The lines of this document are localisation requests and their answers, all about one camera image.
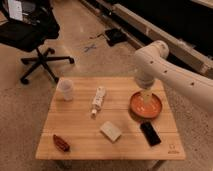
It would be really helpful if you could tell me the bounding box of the translucent yellowish gripper finger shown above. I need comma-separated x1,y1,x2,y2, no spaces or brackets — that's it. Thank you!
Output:
140,89,152,103

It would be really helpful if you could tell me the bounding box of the black object on floor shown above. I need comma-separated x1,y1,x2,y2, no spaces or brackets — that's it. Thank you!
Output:
105,28,127,46

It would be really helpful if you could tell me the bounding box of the black smartphone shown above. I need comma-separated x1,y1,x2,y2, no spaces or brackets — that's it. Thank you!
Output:
140,122,161,146

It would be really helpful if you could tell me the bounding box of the white ceramic cup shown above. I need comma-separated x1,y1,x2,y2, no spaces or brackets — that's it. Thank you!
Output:
58,80,73,101

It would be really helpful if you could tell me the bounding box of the dark red small object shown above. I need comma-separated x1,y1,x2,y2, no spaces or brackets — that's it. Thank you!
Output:
53,135,70,152

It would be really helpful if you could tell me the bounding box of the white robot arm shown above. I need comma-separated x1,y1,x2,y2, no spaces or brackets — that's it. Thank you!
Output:
133,40,213,114

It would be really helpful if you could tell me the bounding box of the wooden table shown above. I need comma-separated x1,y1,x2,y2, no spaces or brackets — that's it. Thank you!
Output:
36,77,186,160

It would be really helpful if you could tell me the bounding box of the white paper on chair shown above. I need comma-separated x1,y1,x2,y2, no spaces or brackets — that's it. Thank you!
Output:
8,0,23,21

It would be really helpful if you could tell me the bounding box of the white tube bottle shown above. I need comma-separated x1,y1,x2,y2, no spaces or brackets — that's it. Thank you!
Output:
91,86,106,118

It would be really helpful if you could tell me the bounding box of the black office chair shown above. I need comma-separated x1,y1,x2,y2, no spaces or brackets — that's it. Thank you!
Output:
0,0,74,84

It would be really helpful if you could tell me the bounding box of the orange bowl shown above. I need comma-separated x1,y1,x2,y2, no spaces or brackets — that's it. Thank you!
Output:
129,92,163,119

